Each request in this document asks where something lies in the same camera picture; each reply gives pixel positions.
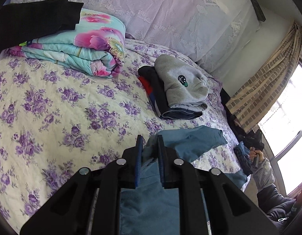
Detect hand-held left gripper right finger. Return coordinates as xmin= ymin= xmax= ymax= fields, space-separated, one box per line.
xmin=157 ymin=135 xmax=280 ymax=235

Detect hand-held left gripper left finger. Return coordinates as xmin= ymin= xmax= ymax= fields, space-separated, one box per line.
xmin=20 ymin=135 xmax=144 ymax=235

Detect teal pants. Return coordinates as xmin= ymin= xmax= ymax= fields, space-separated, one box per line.
xmin=119 ymin=125 xmax=248 ymax=235

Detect person's right forearm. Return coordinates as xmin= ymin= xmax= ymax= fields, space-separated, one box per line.
xmin=253 ymin=158 xmax=298 ymax=228

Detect person's right hand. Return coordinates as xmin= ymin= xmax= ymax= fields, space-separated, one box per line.
xmin=249 ymin=149 xmax=265 ymax=169

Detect blue denim cloth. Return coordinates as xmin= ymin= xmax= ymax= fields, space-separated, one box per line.
xmin=233 ymin=142 xmax=254 ymax=175

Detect window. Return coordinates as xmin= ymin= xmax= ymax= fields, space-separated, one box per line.
xmin=259 ymin=61 xmax=302 ymax=196

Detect beige checked curtain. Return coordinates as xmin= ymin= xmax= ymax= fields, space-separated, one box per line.
xmin=225 ymin=22 xmax=302 ymax=133

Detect folded dark garment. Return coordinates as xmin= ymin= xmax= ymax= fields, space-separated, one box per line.
xmin=138 ymin=66 xmax=203 ymax=120

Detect folded red garment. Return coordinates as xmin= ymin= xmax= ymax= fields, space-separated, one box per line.
xmin=138 ymin=76 xmax=157 ymax=108

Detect folded grey sweatshirt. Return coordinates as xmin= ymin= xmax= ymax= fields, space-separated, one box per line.
xmin=154 ymin=54 xmax=214 ymax=109

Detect folded floral quilt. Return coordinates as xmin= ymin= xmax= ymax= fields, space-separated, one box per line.
xmin=4 ymin=8 xmax=126 ymax=79

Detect white lace headboard cover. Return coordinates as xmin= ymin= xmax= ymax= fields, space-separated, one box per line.
xmin=9 ymin=0 xmax=261 ymax=71

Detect black garment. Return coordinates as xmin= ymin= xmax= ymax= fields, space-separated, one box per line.
xmin=0 ymin=0 xmax=84 ymax=53

